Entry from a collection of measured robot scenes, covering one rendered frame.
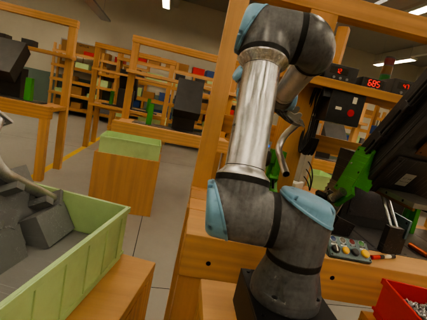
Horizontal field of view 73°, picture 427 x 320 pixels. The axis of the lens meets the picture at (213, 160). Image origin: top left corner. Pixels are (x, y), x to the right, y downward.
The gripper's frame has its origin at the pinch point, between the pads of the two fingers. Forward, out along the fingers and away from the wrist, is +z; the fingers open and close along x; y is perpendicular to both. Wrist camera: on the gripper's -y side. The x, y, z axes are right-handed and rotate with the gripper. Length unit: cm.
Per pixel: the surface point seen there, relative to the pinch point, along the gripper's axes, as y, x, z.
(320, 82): 16.1, 18.3, 2.8
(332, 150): -6.5, 22.3, 41.2
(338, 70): 24.1, 24.3, 7.7
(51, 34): -547, 877, -371
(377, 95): 27.9, 18.2, 28.1
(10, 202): -44, -61, -74
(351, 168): 3.4, -13.7, 26.1
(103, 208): -40, -53, -53
